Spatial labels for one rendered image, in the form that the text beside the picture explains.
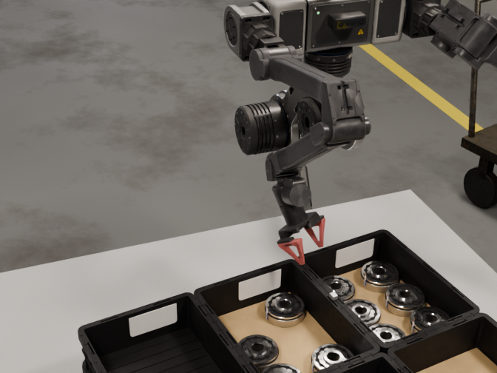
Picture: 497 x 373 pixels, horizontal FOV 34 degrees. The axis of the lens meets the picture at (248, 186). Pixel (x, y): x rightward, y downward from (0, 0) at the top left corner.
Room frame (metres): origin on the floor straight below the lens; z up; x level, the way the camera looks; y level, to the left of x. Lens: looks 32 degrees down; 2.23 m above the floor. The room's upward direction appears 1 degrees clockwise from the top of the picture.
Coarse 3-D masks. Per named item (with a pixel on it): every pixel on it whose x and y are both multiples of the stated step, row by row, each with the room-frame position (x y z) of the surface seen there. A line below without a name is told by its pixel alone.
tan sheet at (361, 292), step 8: (352, 272) 1.82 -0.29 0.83; (352, 280) 1.78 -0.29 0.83; (400, 280) 1.79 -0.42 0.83; (360, 288) 1.75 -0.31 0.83; (360, 296) 1.72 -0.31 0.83; (368, 296) 1.72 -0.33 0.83; (376, 296) 1.72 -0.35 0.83; (384, 296) 1.72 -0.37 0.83; (376, 304) 1.68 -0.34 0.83; (384, 304) 1.68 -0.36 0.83; (384, 312) 1.65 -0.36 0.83; (384, 320) 1.62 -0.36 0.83; (392, 320) 1.62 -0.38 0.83; (400, 320) 1.62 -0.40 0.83; (408, 320) 1.62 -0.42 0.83; (400, 328) 1.59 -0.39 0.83; (408, 328) 1.59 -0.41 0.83
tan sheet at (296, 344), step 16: (256, 304) 1.68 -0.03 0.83; (224, 320) 1.61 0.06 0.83; (240, 320) 1.61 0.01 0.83; (256, 320) 1.61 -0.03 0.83; (304, 320) 1.62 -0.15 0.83; (240, 336) 1.55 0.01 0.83; (272, 336) 1.55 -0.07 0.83; (288, 336) 1.56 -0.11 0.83; (304, 336) 1.56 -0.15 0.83; (320, 336) 1.56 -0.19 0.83; (288, 352) 1.50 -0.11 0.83; (304, 352) 1.50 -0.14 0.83; (304, 368) 1.44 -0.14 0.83
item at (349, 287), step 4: (328, 276) 1.76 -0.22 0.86; (332, 276) 1.76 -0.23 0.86; (336, 276) 1.76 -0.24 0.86; (340, 276) 1.76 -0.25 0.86; (324, 280) 1.75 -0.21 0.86; (328, 280) 1.74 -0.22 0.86; (340, 280) 1.74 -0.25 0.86; (344, 280) 1.74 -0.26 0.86; (348, 280) 1.74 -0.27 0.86; (348, 284) 1.73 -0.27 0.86; (352, 284) 1.73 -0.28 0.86; (348, 288) 1.71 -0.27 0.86; (352, 288) 1.71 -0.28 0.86; (340, 292) 1.69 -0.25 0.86; (344, 292) 1.69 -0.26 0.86; (348, 292) 1.70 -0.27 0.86; (352, 292) 1.69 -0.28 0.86; (340, 296) 1.68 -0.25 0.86; (344, 296) 1.68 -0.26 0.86; (348, 296) 1.68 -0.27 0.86
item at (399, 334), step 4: (376, 324) 1.57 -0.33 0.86; (380, 324) 1.57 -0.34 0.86; (384, 324) 1.57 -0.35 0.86; (388, 324) 1.57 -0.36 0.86; (372, 328) 1.56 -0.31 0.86; (376, 328) 1.55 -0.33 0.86; (380, 328) 1.55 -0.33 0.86; (384, 328) 1.55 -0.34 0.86; (388, 328) 1.56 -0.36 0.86; (392, 328) 1.56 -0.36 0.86; (396, 328) 1.56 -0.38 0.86; (396, 332) 1.54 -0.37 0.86; (400, 332) 1.54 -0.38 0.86; (396, 336) 1.53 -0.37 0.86; (400, 336) 1.53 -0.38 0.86; (404, 336) 1.53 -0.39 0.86
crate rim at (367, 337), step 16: (256, 272) 1.68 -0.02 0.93; (304, 272) 1.70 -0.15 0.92; (208, 288) 1.62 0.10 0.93; (320, 288) 1.62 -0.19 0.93; (208, 304) 1.55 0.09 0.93; (336, 304) 1.56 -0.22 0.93; (352, 320) 1.50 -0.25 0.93; (368, 336) 1.45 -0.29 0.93; (240, 352) 1.39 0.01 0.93; (368, 352) 1.39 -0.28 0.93; (256, 368) 1.34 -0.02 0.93; (336, 368) 1.34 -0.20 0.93
